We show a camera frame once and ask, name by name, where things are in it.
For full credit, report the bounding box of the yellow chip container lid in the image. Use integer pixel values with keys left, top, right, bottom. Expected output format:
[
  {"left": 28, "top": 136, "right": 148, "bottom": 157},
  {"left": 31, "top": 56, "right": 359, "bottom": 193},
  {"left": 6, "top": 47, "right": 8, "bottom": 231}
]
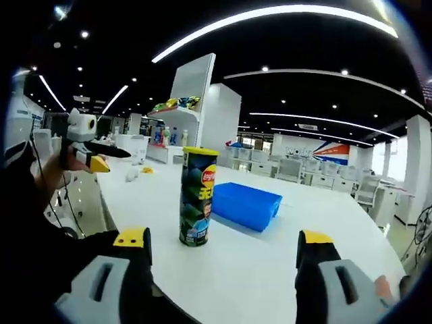
[{"left": 182, "top": 146, "right": 220, "bottom": 157}]

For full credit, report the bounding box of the person's left hand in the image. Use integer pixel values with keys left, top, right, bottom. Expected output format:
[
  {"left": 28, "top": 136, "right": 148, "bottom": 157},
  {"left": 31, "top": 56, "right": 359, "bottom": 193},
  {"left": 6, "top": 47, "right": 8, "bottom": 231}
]
[{"left": 61, "top": 146, "right": 97, "bottom": 173}]

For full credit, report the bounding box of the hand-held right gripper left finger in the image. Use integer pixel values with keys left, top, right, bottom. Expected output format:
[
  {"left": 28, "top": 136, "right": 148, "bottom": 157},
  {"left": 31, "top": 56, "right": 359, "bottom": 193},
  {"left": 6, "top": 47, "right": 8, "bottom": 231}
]
[{"left": 55, "top": 227, "right": 155, "bottom": 324}]

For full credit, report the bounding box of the blue plastic box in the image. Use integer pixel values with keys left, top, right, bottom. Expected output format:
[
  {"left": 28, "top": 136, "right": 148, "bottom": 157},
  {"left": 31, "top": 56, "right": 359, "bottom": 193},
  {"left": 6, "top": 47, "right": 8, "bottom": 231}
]
[{"left": 211, "top": 182, "right": 284, "bottom": 234}]

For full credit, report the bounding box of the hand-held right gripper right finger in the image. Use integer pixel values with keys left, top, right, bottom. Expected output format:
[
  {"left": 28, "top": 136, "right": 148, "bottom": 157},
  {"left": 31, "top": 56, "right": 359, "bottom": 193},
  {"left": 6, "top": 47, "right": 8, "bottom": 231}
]
[{"left": 295, "top": 229, "right": 396, "bottom": 324}]

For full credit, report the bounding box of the person's dark clothing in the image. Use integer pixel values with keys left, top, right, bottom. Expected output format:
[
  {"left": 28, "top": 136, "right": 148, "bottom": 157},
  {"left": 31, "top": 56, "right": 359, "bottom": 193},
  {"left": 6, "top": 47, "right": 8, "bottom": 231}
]
[{"left": 0, "top": 229, "right": 190, "bottom": 324}]

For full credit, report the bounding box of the white table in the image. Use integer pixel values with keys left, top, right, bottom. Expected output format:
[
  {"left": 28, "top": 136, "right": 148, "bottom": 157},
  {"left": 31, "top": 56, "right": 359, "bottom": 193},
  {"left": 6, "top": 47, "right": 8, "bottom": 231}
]
[{"left": 96, "top": 157, "right": 408, "bottom": 324}]

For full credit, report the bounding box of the blue orange wall banner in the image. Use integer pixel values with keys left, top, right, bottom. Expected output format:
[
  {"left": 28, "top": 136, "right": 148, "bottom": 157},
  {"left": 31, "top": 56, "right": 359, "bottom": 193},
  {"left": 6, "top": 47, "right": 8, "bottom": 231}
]
[{"left": 285, "top": 140, "right": 351, "bottom": 166}]

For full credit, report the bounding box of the black cable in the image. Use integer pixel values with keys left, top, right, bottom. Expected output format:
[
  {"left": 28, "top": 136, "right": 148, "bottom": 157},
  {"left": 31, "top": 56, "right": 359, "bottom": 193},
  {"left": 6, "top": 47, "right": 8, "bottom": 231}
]
[{"left": 30, "top": 134, "right": 86, "bottom": 239}]

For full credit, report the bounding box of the white shelf unit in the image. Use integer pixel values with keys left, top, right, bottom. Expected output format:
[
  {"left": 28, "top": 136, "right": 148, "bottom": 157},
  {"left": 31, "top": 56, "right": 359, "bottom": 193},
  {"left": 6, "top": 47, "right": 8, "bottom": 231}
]
[{"left": 146, "top": 53, "right": 242, "bottom": 165}]

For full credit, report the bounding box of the green yellow snack packet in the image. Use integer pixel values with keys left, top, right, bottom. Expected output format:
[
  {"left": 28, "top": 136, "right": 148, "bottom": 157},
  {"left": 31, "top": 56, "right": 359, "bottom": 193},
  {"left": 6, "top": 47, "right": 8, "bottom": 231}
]
[{"left": 153, "top": 98, "right": 178, "bottom": 113}]

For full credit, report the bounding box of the blue yellow snack packet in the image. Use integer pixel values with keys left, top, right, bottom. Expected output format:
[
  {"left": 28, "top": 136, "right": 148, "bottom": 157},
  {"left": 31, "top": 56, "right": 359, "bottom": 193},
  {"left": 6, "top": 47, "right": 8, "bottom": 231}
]
[{"left": 178, "top": 96, "right": 202, "bottom": 110}]

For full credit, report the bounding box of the person's right hand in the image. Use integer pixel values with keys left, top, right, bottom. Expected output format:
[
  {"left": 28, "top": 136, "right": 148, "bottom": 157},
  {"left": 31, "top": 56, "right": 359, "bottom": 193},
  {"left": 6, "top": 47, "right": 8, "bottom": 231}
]
[{"left": 373, "top": 275, "right": 412, "bottom": 306}]

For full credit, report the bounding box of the row of white desks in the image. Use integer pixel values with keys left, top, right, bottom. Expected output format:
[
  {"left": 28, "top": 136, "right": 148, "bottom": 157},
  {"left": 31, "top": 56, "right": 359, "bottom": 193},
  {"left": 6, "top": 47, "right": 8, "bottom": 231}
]
[{"left": 225, "top": 144, "right": 408, "bottom": 225}]

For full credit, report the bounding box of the white storage bin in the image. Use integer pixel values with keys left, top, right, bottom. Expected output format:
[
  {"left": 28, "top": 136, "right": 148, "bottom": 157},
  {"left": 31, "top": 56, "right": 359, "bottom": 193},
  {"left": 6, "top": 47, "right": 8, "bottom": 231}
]
[{"left": 130, "top": 134, "right": 150, "bottom": 166}]

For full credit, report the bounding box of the black floor fan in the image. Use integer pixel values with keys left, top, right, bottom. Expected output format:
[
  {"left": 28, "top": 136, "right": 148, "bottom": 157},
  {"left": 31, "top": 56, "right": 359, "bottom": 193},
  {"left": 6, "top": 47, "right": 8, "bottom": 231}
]
[{"left": 413, "top": 207, "right": 432, "bottom": 246}]

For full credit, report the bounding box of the dark green chip container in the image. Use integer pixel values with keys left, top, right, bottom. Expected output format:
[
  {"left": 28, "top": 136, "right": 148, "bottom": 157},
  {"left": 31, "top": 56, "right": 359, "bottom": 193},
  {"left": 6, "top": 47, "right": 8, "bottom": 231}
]
[{"left": 178, "top": 146, "right": 220, "bottom": 247}]

